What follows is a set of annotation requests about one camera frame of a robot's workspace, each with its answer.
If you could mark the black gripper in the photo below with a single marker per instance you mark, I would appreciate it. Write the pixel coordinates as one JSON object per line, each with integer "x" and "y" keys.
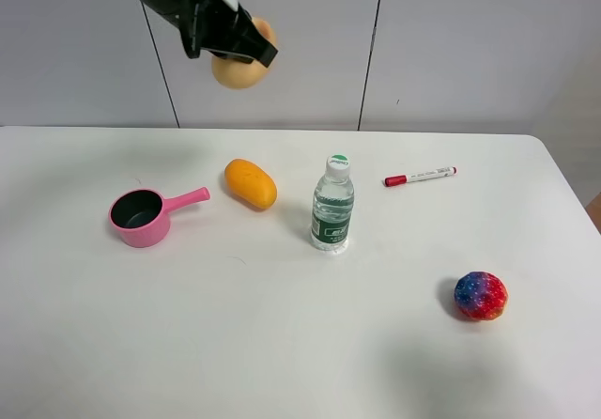
{"x": 221, "y": 28}

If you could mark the beige toy potato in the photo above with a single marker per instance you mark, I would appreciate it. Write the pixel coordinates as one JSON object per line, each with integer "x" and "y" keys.
{"x": 238, "y": 75}

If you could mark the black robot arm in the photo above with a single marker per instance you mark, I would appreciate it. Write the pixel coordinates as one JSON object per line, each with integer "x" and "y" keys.
{"x": 221, "y": 27}

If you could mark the orange toy mango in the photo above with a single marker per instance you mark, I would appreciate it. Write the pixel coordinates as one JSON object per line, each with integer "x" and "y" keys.
{"x": 250, "y": 183}

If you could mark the clear water bottle green label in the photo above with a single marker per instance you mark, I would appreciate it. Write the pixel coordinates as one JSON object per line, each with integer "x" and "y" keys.
{"x": 333, "y": 204}

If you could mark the pink toy saucepan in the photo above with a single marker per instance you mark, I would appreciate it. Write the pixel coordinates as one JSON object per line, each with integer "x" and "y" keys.
{"x": 141, "y": 218}

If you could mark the red whiteboard marker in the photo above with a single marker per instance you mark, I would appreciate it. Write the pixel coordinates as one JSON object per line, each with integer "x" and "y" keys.
{"x": 443, "y": 172}

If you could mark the red blue spotted ball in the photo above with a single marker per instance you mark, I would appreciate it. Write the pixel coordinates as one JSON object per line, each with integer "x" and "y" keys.
{"x": 480, "y": 296}

